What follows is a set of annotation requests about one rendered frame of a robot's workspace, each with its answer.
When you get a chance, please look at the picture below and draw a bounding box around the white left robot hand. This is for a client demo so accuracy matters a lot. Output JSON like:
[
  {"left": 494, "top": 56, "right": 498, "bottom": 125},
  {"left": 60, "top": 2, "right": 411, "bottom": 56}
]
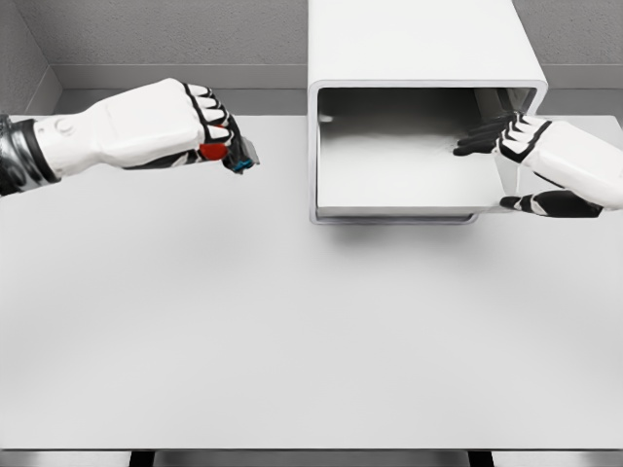
[{"left": 85, "top": 77, "right": 243, "bottom": 171}]

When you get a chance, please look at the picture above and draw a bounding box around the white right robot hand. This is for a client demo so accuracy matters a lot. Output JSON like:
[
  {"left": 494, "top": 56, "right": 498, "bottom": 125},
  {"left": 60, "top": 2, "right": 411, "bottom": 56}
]
[{"left": 453, "top": 114, "right": 623, "bottom": 219}]

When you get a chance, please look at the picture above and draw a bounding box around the white cabinet drawer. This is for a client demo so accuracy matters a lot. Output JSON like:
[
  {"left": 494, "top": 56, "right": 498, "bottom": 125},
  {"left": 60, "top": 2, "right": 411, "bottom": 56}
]
[{"left": 314, "top": 87, "right": 525, "bottom": 219}]

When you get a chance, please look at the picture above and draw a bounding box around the white tabletop storage cabinet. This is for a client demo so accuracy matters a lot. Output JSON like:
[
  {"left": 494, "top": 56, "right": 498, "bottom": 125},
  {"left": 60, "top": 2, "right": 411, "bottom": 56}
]
[{"left": 307, "top": 0, "right": 549, "bottom": 226}]

